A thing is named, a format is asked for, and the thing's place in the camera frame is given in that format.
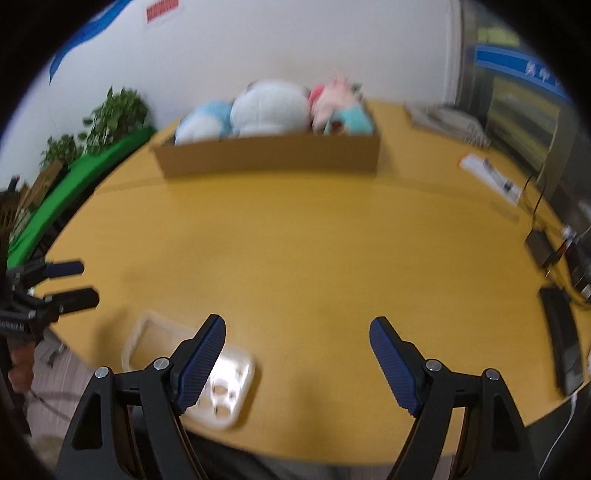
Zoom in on light blue cat plush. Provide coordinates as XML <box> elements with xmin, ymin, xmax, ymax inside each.
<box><xmin>174</xmin><ymin>100</ymin><xmax>232</xmax><ymax>145</ymax></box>

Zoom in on red wall notice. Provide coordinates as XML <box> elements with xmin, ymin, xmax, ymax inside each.
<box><xmin>145</xmin><ymin>0</ymin><xmax>180</xmax><ymax>24</ymax></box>

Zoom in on black power adapter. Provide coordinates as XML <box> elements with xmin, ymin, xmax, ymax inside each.
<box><xmin>525</xmin><ymin>229</ymin><xmax>556</xmax><ymax>270</ymax></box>

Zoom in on white phone case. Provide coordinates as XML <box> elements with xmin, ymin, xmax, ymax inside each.
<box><xmin>121</xmin><ymin>312</ymin><xmax>256</xmax><ymax>431</ymax></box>

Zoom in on black cable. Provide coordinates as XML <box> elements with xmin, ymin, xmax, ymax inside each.
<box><xmin>521</xmin><ymin>172</ymin><xmax>583</xmax><ymax>296</ymax></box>

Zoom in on pink bear plush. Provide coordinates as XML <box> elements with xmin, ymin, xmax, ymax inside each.
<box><xmin>308</xmin><ymin>77</ymin><xmax>362</xmax><ymax>132</ymax></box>

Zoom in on white panda plush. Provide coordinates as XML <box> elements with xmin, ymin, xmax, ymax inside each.
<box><xmin>230</xmin><ymin>80</ymin><xmax>311</xmax><ymax>137</ymax></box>

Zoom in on teal pink plush toy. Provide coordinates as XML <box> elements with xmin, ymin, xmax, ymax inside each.
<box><xmin>324</xmin><ymin>105</ymin><xmax>375</xmax><ymax>136</ymax></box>

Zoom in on green cloth bench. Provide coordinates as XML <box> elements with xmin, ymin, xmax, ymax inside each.
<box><xmin>7</xmin><ymin>126</ymin><xmax>156</xmax><ymax>268</ymax></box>

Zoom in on black phone on table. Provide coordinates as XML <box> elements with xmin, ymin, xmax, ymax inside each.
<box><xmin>538</xmin><ymin>287</ymin><xmax>584</xmax><ymax>396</ymax></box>

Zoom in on person's left hand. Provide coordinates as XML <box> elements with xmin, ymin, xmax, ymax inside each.
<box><xmin>8</xmin><ymin>342</ymin><xmax>35</xmax><ymax>394</ymax></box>

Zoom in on grey folded cloth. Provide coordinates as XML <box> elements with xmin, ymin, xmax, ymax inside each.
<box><xmin>403</xmin><ymin>103</ymin><xmax>491</xmax><ymax>150</ymax></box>

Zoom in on brown box on bench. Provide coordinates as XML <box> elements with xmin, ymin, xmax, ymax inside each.
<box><xmin>19</xmin><ymin>160</ymin><xmax>65</xmax><ymax>210</ymax></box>

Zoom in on potted green plant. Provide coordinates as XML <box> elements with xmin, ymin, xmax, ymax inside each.
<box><xmin>40</xmin><ymin>134</ymin><xmax>83</xmax><ymax>169</ymax></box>
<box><xmin>78</xmin><ymin>87</ymin><xmax>148</xmax><ymax>155</ymax></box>

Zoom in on brown cardboard box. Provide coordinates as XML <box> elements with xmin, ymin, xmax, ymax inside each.
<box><xmin>152</xmin><ymin>108</ymin><xmax>382</xmax><ymax>179</ymax></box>

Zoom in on white orange envelope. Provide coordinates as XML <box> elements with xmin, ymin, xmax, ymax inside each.
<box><xmin>459</xmin><ymin>154</ymin><xmax>522</xmax><ymax>205</ymax></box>

